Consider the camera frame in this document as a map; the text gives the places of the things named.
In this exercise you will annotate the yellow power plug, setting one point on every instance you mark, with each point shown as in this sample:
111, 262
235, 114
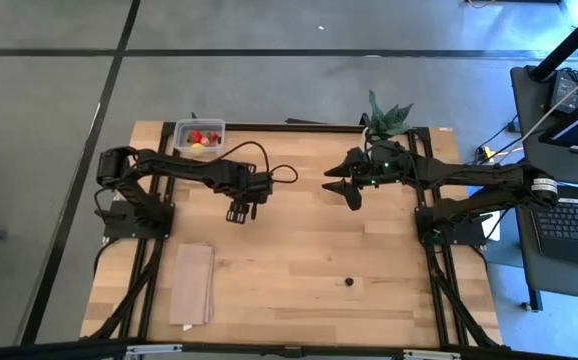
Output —
487, 152

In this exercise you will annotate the clear plastic tupperware container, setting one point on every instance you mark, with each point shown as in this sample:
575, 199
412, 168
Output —
184, 127

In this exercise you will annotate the black power adapter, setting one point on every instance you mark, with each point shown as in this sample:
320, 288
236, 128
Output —
566, 90

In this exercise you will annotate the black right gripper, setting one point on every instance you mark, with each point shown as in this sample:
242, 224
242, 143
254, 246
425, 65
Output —
381, 167

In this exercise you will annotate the green potted plant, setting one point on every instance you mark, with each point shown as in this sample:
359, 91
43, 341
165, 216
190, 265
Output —
386, 117

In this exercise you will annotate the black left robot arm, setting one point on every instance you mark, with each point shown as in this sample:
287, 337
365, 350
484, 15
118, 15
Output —
189, 170

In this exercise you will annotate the large red strawberry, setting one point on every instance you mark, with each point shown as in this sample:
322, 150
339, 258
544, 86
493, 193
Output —
196, 135

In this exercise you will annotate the black slanted pole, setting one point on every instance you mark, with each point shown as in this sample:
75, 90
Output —
569, 42

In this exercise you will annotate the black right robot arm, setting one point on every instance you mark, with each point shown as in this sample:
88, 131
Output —
469, 175

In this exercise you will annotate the black camera rig bar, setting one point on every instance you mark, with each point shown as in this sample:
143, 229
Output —
44, 351

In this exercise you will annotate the yellow lemon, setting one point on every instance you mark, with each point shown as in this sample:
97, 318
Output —
197, 147

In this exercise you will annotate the black side table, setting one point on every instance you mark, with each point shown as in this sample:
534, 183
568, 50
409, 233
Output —
529, 105

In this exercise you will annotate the silver metal bracket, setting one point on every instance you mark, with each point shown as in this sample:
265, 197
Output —
151, 351
431, 355

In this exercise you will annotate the dark cherry with stem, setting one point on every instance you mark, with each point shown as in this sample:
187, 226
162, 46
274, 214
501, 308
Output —
349, 281

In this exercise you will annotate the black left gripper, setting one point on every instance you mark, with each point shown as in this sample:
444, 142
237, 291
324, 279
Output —
256, 190

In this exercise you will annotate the white plant pot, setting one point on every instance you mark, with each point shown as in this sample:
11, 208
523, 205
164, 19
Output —
366, 134

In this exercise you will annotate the black laptop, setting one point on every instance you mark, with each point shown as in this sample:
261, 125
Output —
569, 227

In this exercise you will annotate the beige folded cloth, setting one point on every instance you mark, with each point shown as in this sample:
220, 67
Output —
191, 282

